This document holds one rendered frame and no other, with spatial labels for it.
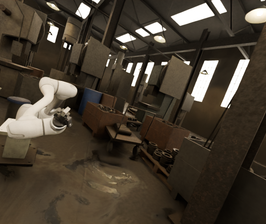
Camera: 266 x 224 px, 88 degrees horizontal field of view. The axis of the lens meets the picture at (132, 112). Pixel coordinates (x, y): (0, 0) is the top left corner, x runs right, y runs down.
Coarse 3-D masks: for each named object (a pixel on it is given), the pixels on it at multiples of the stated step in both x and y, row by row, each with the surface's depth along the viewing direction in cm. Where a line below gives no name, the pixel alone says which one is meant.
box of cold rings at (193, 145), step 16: (192, 144) 181; (208, 144) 229; (176, 160) 194; (192, 160) 176; (176, 176) 189; (192, 176) 171; (240, 176) 133; (256, 176) 124; (176, 192) 185; (240, 192) 131; (256, 192) 122; (224, 208) 138; (240, 208) 128; (256, 208) 120
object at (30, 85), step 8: (16, 80) 345; (24, 80) 305; (32, 80) 315; (16, 88) 331; (24, 88) 309; (32, 88) 320; (16, 96) 319; (24, 96) 314; (32, 96) 325; (40, 96) 337; (32, 104) 330
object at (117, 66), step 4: (120, 52) 843; (120, 56) 846; (116, 60) 853; (120, 60) 851; (116, 64) 816; (120, 64) 860; (112, 68) 880; (116, 68) 821; (120, 68) 830; (112, 72) 901; (108, 80) 919; (108, 84) 878
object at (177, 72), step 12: (180, 60) 492; (156, 72) 537; (168, 72) 485; (180, 72) 504; (156, 84) 519; (168, 84) 497; (180, 84) 517; (156, 96) 550; (168, 96) 550; (180, 96) 530; (144, 108) 537; (156, 108) 532; (168, 108) 560
